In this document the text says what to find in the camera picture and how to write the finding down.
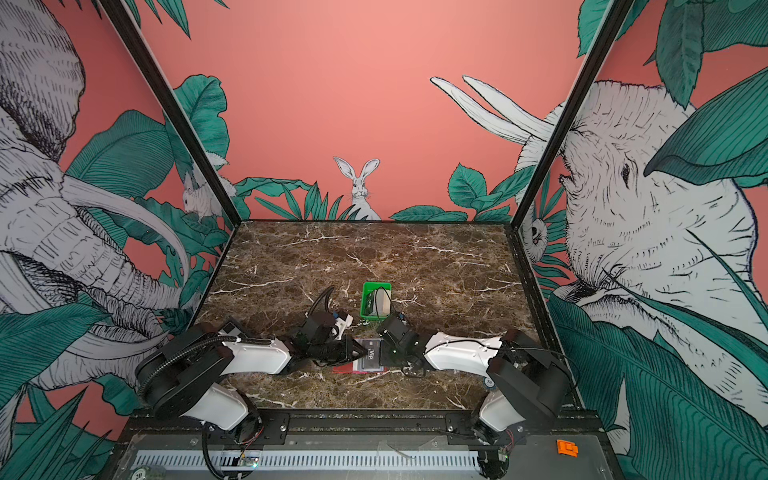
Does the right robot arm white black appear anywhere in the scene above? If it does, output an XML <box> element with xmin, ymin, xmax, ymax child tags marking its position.
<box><xmin>377</xmin><ymin>314</ymin><xmax>572</xmax><ymax>445</ymax></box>

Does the stack of credit cards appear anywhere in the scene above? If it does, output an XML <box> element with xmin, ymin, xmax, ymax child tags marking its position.
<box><xmin>369</xmin><ymin>288</ymin><xmax>391</xmax><ymax>318</ymax></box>

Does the right black frame post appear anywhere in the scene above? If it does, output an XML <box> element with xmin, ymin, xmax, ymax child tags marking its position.
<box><xmin>510</xmin><ymin>0</ymin><xmax>633</xmax><ymax>231</ymax></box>

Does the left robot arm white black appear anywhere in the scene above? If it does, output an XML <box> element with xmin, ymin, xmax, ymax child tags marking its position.
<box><xmin>135</xmin><ymin>312</ymin><xmax>368</xmax><ymax>443</ymax></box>

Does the black frame post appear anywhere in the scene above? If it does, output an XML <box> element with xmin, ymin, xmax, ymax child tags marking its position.
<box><xmin>99</xmin><ymin>0</ymin><xmax>242</xmax><ymax>229</ymax></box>
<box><xmin>510</xmin><ymin>0</ymin><xmax>633</xmax><ymax>231</ymax></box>

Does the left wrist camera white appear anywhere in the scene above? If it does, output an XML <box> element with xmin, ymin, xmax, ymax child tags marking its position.
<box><xmin>331</xmin><ymin>312</ymin><xmax>353</xmax><ymax>340</ymax></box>

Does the left black frame post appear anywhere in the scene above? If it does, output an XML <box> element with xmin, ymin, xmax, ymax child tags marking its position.
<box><xmin>99</xmin><ymin>0</ymin><xmax>242</xmax><ymax>229</ymax></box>

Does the white slotted cable duct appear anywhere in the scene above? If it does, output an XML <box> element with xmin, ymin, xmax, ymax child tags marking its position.
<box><xmin>131</xmin><ymin>449</ymin><xmax>481</xmax><ymax>473</ymax></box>

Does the orange connector block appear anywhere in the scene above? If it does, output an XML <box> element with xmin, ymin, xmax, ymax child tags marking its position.
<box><xmin>556</xmin><ymin>439</ymin><xmax>579</xmax><ymax>458</ymax></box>

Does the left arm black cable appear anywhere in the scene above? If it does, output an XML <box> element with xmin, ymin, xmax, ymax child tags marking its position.
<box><xmin>305</xmin><ymin>285</ymin><xmax>337</xmax><ymax>322</ymax></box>

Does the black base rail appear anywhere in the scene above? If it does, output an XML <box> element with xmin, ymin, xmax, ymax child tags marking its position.
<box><xmin>119</xmin><ymin>409</ymin><xmax>601</xmax><ymax>448</ymax></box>

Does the black VIP credit card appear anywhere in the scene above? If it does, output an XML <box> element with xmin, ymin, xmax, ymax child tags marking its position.
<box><xmin>353</xmin><ymin>339</ymin><xmax>384</xmax><ymax>372</ymax></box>

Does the green plastic tray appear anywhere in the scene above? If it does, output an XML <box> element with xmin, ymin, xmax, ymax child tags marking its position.
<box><xmin>360</xmin><ymin>282</ymin><xmax>392</xmax><ymax>321</ymax></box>

